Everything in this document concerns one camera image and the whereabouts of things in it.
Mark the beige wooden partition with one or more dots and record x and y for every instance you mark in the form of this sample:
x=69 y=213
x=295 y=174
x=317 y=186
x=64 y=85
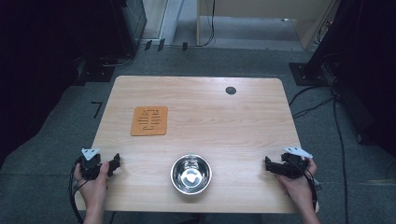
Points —
x=264 y=7

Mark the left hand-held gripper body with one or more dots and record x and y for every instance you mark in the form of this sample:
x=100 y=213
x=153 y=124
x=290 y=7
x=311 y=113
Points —
x=90 y=166

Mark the round grey table grommet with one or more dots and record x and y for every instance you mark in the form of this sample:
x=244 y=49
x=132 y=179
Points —
x=230 y=90

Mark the dark curtain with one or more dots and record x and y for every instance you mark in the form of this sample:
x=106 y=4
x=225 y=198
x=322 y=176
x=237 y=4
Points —
x=46 y=62
x=367 y=62

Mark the small black floor block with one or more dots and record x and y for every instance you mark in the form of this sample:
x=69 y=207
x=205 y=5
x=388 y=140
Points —
x=161 y=45
x=148 y=45
x=185 y=46

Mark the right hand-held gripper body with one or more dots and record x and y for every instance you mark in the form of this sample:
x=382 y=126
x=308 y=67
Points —
x=292 y=166

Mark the orange slotted square mat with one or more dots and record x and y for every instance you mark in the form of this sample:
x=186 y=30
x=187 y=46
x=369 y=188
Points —
x=157 y=130

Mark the person's right hand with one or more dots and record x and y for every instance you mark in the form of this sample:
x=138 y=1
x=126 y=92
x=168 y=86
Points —
x=297 y=188

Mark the dark cabinet with glass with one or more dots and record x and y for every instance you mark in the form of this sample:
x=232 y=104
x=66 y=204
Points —
x=130 y=25

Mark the person's left hand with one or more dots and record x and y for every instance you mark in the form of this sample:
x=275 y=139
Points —
x=93 y=189

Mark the stainless steel bowl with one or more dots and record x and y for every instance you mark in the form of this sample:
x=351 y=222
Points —
x=180 y=183

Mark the black stand base plate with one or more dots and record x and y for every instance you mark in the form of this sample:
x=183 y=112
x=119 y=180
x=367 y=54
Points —
x=300 y=76
x=99 y=74

